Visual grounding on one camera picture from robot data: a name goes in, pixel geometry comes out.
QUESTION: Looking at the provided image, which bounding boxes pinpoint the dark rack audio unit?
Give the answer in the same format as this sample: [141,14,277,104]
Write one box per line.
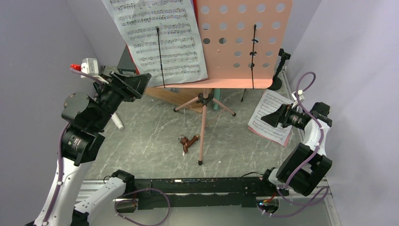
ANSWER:
[117,46,138,75]

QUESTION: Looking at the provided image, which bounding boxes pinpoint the wooden board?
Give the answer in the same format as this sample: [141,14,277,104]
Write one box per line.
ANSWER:
[145,87,203,107]

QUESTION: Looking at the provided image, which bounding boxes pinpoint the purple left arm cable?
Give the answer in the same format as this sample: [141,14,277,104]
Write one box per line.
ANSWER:
[42,65,171,226]

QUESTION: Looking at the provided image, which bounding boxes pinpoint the brown plastic faucet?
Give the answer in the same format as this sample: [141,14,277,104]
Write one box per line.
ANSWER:
[178,134,200,155]

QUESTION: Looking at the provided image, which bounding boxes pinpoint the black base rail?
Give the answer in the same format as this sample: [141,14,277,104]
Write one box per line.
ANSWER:
[117,177,276,210]

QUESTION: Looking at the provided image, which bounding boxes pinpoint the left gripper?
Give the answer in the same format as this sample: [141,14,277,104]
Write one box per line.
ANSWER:
[92,70,152,130]

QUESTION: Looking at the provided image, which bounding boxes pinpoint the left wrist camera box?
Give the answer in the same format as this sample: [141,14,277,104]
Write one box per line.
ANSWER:
[70,58,102,82]

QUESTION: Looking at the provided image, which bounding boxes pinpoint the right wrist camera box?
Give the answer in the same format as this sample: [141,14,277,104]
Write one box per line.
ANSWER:
[291,89,305,105]

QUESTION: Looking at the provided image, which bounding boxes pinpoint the pink music stand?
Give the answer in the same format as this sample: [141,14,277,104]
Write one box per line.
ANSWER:
[134,0,294,166]

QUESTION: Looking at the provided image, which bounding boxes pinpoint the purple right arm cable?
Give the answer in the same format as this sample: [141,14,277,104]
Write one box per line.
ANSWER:
[258,72,330,218]

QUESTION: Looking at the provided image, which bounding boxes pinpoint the black round-base mic stand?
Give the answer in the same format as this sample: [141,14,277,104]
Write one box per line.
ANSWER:
[268,48,291,91]

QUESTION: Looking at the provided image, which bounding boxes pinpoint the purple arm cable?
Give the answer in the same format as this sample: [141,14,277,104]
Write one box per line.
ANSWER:
[258,72,330,218]
[42,65,171,226]

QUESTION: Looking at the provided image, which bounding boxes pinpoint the white microphone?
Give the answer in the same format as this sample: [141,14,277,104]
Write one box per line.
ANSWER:
[111,113,124,130]

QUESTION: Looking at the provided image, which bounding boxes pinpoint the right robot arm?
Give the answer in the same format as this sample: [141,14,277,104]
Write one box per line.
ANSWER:
[259,102,332,196]

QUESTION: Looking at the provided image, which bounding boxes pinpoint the pink sheet music page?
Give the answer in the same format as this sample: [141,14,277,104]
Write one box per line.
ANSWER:
[247,126,292,147]

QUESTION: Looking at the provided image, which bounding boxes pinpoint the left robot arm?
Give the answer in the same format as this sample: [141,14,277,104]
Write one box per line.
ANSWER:
[31,72,151,226]

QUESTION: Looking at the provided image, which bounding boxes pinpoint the white sheet music page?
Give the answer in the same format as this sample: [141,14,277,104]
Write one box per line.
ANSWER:
[248,89,293,146]
[103,0,208,87]

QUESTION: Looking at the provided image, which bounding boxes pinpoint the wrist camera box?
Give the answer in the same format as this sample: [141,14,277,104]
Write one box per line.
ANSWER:
[70,58,102,82]
[291,89,305,105]

